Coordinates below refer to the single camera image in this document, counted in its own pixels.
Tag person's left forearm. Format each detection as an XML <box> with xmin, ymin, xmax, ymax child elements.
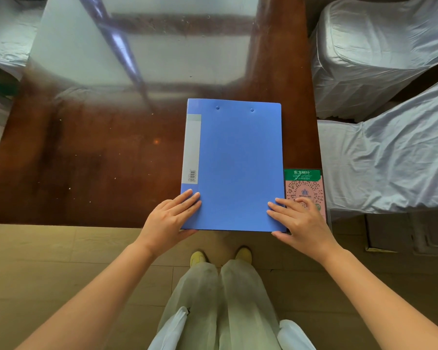
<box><xmin>18</xmin><ymin>241</ymin><xmax>157</xmax><ymax>350</ymax></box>

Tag yellow shoe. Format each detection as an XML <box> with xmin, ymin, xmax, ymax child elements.
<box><xmin>189</xmin><ymin>251</ymin><xmax>210</xmax><ymax>269</ymax></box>
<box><xmin>234</xmin><ymin>246</ymin><xmax>253</xmax><ymax>263</ymax></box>

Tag white covered chair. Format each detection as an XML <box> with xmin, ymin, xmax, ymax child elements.
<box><xmin>310</xmin><ymin>0</ymin><xmax>438</xmax><ymax>121</ymax></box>
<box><xmin>0</xmin><ymin>0</ymin><xmax>49</xmax><ymax>81</ymax></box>
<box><xmin>316</xmin><ymin>72</ymin><xmax>438</xmax><ymax>216</ymax></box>

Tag person's right hand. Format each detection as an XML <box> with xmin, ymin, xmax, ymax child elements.
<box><xmin>266</xmin><ymin>197</ymin><xmax>339</xmax><ymax>263</ymax></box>

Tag person's right forearm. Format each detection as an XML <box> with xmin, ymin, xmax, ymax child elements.
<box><xmin>319</xmin><ymin>247</ymin><xmax>438</xmax><ymax>350</ymax></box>

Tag blue plastic file folder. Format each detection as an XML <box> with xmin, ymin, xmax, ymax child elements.
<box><xmin>180</xmin><ymin>98</ymin><xmax>288</xmax><ymax>233</ymax></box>

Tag person's left hand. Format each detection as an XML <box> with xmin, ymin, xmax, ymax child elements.
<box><xmin>140</xmin><ymin>189</ymin><xmax>203</xmax><ymax>258</ymax></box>

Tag pink code card green header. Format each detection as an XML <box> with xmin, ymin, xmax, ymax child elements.
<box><xmin>283</xmin><ymin>168</ymin><xmax>331</xmax><ymax>225</ymax></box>

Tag light grey trousers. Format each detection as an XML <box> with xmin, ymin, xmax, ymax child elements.
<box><xmin>156</xmin><ymin>259</ymin><xmax>282</xmax><ymax>350</ymax></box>

